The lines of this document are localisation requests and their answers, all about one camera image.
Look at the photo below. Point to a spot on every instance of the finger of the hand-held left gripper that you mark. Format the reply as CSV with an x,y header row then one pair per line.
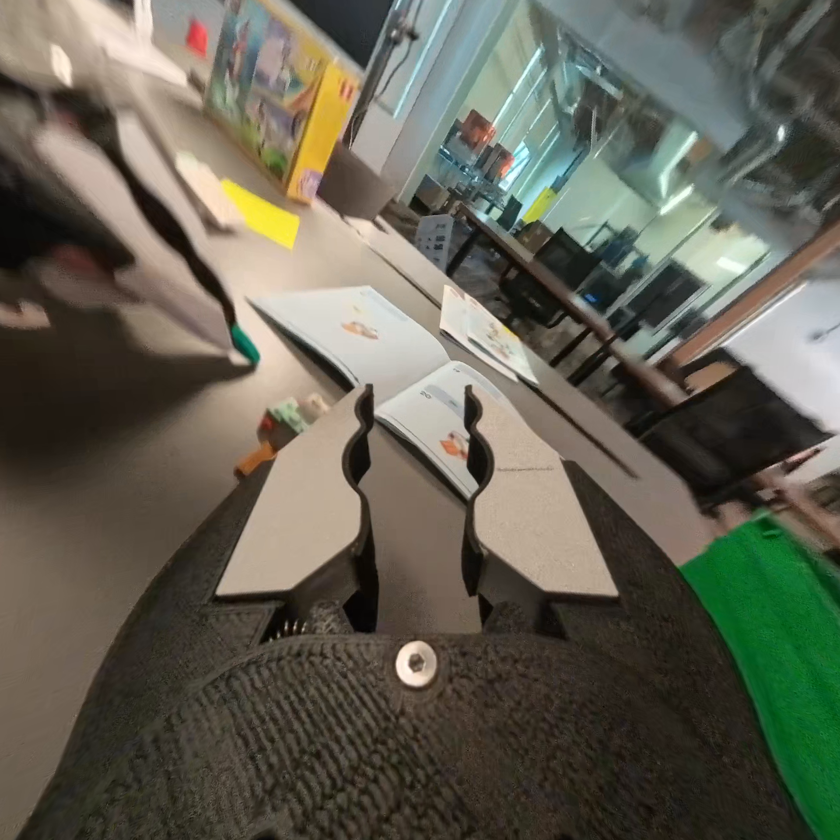
x,y
154,167
118,223

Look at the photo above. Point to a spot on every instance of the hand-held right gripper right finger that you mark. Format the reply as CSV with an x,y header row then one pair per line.
x,y
544,525

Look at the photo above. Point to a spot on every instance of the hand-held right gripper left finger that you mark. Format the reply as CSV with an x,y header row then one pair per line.
x,y
295,525

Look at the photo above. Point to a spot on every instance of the small multicoloured lego assembly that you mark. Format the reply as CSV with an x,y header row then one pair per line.
x,y
285,420

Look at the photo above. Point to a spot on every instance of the small teal lego part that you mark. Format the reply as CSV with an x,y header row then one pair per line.
x,y
244,344

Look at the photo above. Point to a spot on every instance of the green plastic bin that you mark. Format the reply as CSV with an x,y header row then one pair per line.
x,y
787,656

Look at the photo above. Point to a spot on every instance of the white studded lego brick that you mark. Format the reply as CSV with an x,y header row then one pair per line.
x,y
210,190

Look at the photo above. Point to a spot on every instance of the yellow lego set box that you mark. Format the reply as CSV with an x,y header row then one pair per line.
x,y
262,85

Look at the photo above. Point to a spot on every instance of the yellow paper sheet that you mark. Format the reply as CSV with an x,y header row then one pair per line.
x,y
262,213

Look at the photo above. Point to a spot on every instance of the red paper tag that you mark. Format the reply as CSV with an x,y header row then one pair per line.
x,y
197,36

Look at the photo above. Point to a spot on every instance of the closed instruction booklet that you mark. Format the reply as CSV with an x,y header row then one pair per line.
x,y
485,334

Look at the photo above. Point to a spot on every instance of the black office chair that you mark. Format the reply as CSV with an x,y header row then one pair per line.
x,y
722,420

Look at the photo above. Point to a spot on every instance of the open instruction booklet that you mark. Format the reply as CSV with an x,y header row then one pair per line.
x,y
367,328

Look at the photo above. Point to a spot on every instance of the brown wooden table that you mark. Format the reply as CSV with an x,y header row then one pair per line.
x,y
590,312

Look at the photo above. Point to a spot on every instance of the black stand pole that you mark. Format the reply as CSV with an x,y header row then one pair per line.
x,y
387,59

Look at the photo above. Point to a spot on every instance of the white cardboard box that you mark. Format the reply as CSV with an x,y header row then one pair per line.
x,y
434,243

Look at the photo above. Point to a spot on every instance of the yellow sign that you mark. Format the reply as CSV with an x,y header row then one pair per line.
x,y
538,205

